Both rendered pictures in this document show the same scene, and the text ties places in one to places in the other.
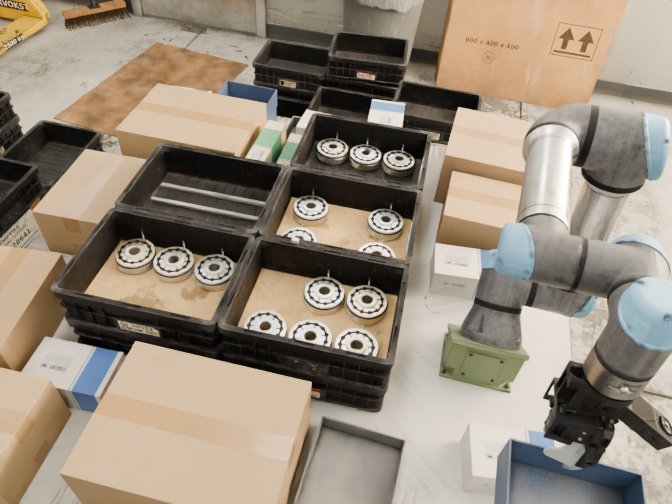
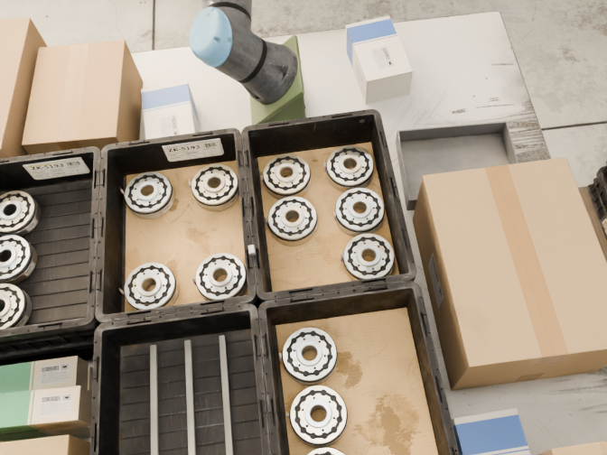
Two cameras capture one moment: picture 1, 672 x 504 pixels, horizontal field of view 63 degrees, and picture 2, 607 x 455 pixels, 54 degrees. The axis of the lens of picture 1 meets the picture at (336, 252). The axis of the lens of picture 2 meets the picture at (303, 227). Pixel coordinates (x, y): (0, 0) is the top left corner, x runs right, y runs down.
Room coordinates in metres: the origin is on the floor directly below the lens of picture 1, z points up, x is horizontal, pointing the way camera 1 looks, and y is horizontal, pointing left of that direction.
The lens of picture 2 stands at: (0.96, 0.61, 1.96)
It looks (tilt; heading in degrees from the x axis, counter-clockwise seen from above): 63 degrees down; 260
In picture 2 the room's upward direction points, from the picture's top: 7 degrees counter-clockwise
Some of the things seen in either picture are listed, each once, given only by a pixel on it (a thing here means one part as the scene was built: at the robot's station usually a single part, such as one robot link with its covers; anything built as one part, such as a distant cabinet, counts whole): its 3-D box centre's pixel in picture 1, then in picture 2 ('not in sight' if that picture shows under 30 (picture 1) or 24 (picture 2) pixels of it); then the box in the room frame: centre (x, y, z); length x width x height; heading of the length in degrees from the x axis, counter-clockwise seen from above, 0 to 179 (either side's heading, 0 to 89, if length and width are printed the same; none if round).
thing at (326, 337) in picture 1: (310, 337); (359, 208); (0.74, 0.04, 0.86); 0.10 x 0.10 x 0.01
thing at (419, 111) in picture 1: (428, 143); not in sight; (2.29, -0.41, 0.37); 0.40 x 0.30 x 0.45; 80
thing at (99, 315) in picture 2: (344, 214); (174, 219); (1.11, -0.01, 0.92); 0.40 x 0.30 x 0.02; 81
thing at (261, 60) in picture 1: (295, 85); not in sight; (2.82, 0.31, 0.31); 0.40 x 0.30 x 0.34; 80
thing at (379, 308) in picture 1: (366, 301); (286, 173); (0.87, -0.09, 0.86); 0.10 x 0.10 x 0.01
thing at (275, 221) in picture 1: (343, 227); (180, 231); (1.11, -0.01, 0.87); 0.40 x 0.30 x 0.11; 81
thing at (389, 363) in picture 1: (318, 297); (322, 199); (0.82, 0.03, 0.92); 0.40 x 0.30 x 0.02; 81
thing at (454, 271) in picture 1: (465, 272); (172, 125); (1.10, -0.39, 0.75); 0.20 x 0.12 x 0.09; 86
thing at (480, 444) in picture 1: (510, 462); (377, 60); (0.54, -0.43, 0.75); 0.20 x 0.12 x 0.09; 88
